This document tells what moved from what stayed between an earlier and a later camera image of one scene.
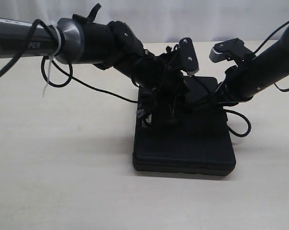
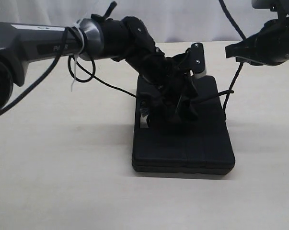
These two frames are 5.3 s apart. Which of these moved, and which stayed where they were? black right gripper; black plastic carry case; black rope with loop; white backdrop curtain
Moved: black rope with loop; black right gripper
Stayed: black plastic carry case; white backdrop curtain
